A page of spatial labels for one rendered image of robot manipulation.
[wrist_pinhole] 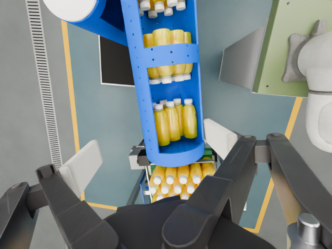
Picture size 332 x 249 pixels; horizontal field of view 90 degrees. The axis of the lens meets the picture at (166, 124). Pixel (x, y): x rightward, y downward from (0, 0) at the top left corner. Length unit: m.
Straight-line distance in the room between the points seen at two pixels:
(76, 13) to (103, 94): 1.24
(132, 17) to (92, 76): 1.52
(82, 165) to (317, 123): 0.71
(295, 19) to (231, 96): 1.15
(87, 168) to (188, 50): 0.55
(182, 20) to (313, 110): 0.62
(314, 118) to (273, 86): 0.21
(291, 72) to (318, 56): 0.15
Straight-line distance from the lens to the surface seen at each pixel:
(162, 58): 0.61
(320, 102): 0.74
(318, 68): 0.73
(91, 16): 0.97
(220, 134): 0.16
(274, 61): 0.85
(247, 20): 1.96
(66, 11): 1.01
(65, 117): 2.44
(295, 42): 0.86
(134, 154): 1.18
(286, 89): 0.88
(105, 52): 1.89
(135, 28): 0.67
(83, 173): 0.17
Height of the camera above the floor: 1.84
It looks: 71 degrees down
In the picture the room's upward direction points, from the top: 157 degrees counter-clockwise
